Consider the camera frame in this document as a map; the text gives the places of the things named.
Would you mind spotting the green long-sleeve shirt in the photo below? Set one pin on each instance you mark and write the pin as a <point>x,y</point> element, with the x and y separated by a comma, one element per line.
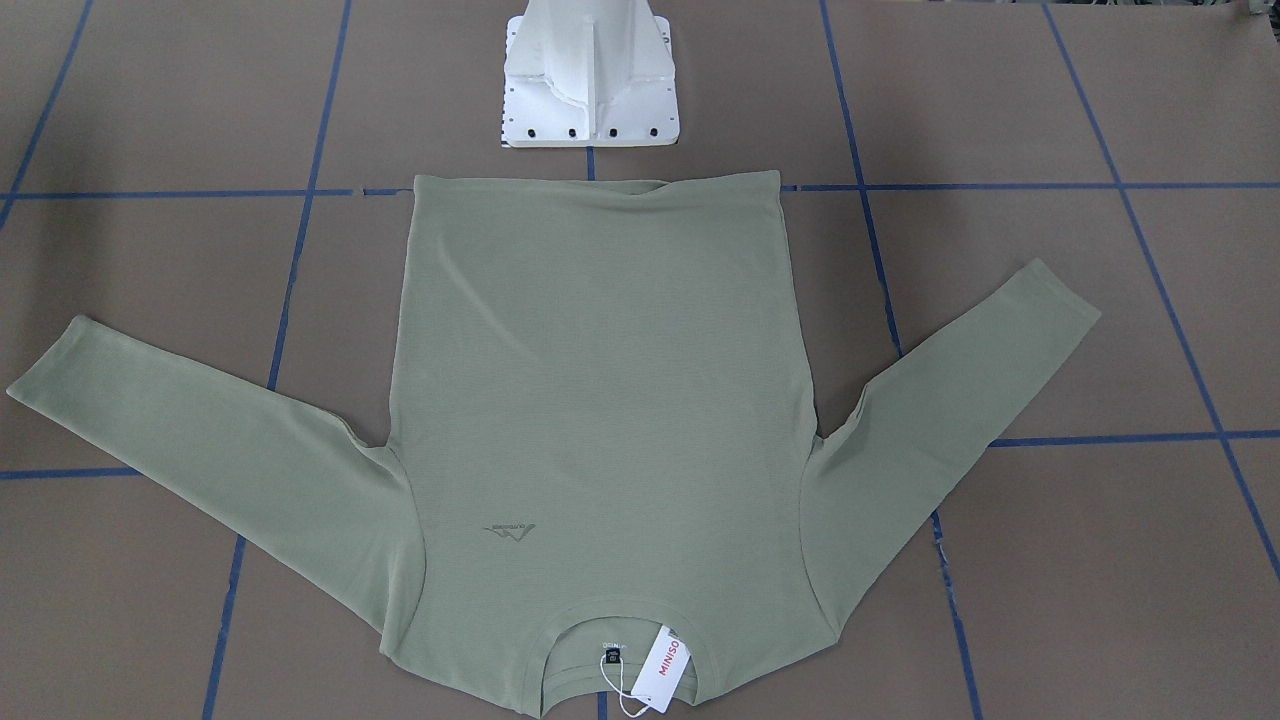
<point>602,422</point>

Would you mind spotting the white Miniso hang tag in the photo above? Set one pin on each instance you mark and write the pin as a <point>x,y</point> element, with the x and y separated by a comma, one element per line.
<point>662,670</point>

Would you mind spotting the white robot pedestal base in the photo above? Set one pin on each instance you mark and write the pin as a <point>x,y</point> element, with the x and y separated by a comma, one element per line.
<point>589,74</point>

